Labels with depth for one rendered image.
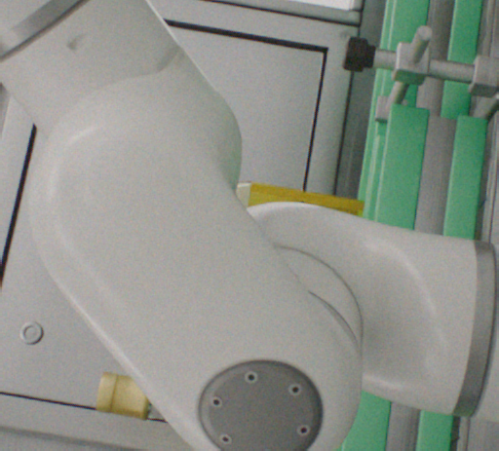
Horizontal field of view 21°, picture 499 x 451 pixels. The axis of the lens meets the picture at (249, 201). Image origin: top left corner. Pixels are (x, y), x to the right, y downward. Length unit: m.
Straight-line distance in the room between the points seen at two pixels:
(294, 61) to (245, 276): 0.79
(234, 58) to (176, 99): 0.75
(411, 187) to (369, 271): 0.36
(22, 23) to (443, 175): 0.51
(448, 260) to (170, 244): 0.17
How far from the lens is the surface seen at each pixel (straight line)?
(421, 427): 1.01
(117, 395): 1.12
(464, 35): 1.21
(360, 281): 0.69
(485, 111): 1.11
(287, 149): 1.33
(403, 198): 1.05
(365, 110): 1.39
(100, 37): 0.64
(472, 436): 1.00
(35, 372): 1.27
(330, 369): 0.61
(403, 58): 1.06
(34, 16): 0.63
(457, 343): 0.68
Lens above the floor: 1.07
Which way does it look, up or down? level
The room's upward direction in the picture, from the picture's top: 80 degrees counter-clockwise
